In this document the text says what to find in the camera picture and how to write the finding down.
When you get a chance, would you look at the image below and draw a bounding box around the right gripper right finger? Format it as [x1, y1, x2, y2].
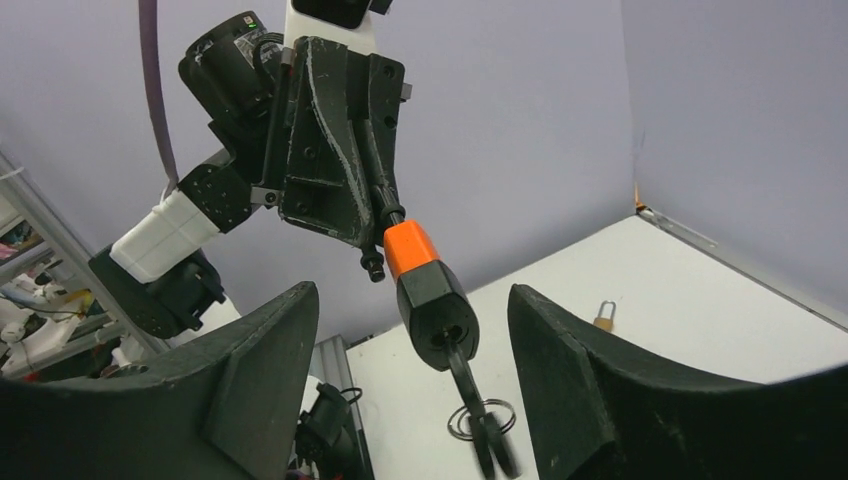
[507, 284, 847, 479]

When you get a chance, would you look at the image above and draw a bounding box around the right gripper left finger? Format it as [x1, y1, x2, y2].
[1, 281, 319, 479]

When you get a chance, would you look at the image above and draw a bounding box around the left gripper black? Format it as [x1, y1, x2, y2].
[251, 36, 411, 249]

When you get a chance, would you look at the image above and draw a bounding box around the orange padlock keys black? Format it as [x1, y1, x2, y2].
[443, 333, 521, 479]

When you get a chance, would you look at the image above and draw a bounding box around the orange padlock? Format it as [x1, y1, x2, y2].
[360, 119, 481, 374]

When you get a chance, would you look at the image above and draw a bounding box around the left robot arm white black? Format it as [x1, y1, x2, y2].
[89, 1, 415, 479]

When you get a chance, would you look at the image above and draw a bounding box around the cluttered metal shelf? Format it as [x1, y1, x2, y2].
[1, 157, 168, 380]

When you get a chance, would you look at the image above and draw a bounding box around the aluminium rail frame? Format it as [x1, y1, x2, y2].
[636, 203, 847, 332]

